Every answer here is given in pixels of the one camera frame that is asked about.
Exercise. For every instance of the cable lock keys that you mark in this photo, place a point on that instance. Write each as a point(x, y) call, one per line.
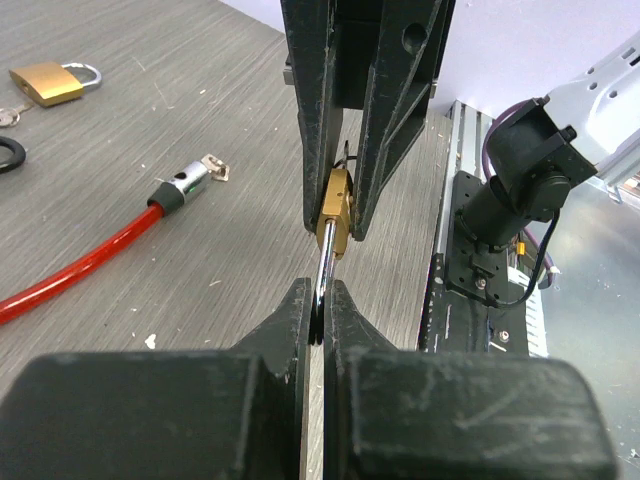
point(217, 169)

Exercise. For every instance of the silver padlock key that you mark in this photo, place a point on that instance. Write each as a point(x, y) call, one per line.
point(10, 117)

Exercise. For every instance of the red cable lock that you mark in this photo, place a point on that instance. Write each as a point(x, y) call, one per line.
point(170, 196)

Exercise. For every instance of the black padlock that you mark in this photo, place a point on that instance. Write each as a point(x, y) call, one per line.
point(13, 155)

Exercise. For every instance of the small brass padlock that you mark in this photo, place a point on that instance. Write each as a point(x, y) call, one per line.
point(332, 233)

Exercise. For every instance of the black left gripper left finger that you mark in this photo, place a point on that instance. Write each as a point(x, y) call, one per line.
point(235, 413)

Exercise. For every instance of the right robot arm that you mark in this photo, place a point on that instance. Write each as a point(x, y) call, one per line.
point(364, 73)

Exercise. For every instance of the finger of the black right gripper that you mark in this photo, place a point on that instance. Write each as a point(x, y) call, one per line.
point(404, 69)
point(313, 38)

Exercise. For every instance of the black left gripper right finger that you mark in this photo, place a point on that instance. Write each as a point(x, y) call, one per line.
point(398, 414)

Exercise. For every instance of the large brass padlock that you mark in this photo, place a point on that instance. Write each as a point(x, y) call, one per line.
point(49, 84)

